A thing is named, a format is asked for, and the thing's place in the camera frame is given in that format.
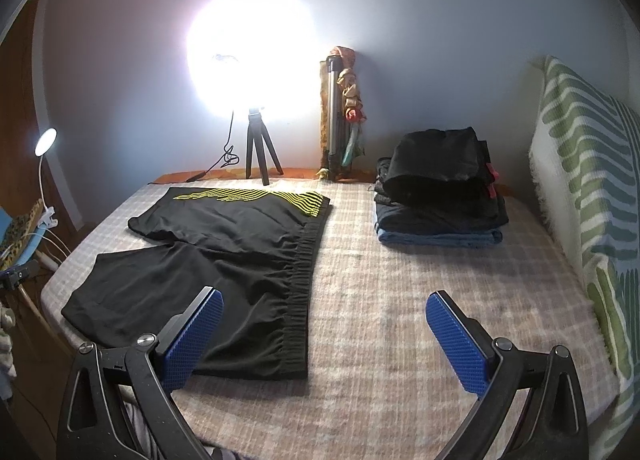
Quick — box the black sport shorts yellow print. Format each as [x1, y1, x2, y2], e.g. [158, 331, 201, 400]
[62, 188, 331, 381]

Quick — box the plaid beige bed blanket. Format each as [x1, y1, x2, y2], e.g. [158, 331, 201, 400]
[40, 177, 622, 460]

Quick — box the blue folded garment bottom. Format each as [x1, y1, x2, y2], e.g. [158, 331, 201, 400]
[376, 228, 503, 249]

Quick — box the blue chair with leopard cloth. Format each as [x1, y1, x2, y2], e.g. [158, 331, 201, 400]
[1, 199, 72, 357]

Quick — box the dark folded clothes stack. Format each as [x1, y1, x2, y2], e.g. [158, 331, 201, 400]
[373, 154, 509, 235]

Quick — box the green white patterned pillow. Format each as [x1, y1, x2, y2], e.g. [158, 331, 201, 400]
[529, 56, 639, 459]

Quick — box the black folded garment top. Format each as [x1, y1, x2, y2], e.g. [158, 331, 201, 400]
[380, 127, 497, 204]

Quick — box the white clip desk lamp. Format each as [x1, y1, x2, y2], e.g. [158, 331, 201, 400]
[32, 127, 61, 231]

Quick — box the small black tripod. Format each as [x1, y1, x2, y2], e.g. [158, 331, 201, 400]
[245, 110, 284, 186]

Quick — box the black power cable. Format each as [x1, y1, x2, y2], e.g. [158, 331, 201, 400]
[185, 110, 241, 184]

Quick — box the bright ring light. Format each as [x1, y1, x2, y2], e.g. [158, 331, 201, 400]
[184, 0, 324, 123]

